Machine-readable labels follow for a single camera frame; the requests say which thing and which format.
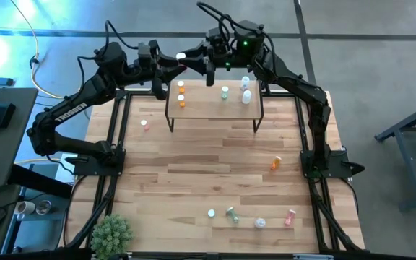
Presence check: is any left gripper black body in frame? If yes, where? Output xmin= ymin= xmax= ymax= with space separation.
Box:
xmin=135 ymin=39 xmax=173 ymax=82

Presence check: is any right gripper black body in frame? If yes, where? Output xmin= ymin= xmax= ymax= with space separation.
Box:
xmin=204 ymin=19 xmax=265 ymax=69

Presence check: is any teal bottle holding red pill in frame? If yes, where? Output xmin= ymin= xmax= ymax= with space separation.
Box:
xmin=225 ymin=206 xmax=240 ymax=224

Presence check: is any black side desk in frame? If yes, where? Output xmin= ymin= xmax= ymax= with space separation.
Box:
xmin=0 ymin=87 xmax=39 ymax=191

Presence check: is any green artificial plant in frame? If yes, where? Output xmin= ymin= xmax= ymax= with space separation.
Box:
xmin=90 ymin=214 xmax=136 ymax=260

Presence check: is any metal cup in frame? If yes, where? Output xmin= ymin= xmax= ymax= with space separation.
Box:
xmin=35 ymin=199 xmax=53 ymax=216

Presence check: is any white cup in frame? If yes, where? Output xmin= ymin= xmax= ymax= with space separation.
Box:
xmin=15 ymin=200 xmax=36 ymax=217

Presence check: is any dark metal stand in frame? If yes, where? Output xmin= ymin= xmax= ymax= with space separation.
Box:
xmin=373 ymin=97 xmax=416 ymax=212

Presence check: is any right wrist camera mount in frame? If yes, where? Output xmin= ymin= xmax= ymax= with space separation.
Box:
xmin=205 ymin=66 xmax=217 ymax=87

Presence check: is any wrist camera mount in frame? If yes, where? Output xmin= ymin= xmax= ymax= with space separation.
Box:
xmin=205 ymin=66 xmax=217 ymax=87
xmin=152 ymin=77 xmax=168 ymax=101

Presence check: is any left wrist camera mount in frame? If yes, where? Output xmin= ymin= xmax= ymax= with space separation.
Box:
xmin=152 ymin=77 xmax=168 ymax=101

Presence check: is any black aluminium table frame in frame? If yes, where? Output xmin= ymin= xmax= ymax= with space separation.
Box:
xmin=63 ymin=88 xmax=366 ymax=260

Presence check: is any wooden shelf black metal frame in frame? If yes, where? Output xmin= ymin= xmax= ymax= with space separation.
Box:
xmin=164 ymin=74 xmax=265 ymax=134

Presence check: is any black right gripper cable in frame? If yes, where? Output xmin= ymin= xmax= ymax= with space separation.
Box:
xmin=196 ymin=1 xmax=267 ymax=40

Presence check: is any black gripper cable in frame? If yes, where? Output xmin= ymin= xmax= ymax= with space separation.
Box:
xmin=104 ymin=19 xmax=139 ymax=51
xmin=196 ymin=1 xmax=267 ymax=40

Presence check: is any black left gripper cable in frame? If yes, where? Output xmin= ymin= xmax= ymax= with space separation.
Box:
xmin=104 ymin=19 xmax=139 ymax=51

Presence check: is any yellow power cable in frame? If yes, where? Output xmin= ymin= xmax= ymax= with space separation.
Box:
xmin=11 ymin=0 xmax=72 ymax=100

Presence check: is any thin yellow cable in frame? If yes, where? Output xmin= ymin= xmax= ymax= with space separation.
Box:
xmin=14 ymin=157 xmax=63 ymax=165

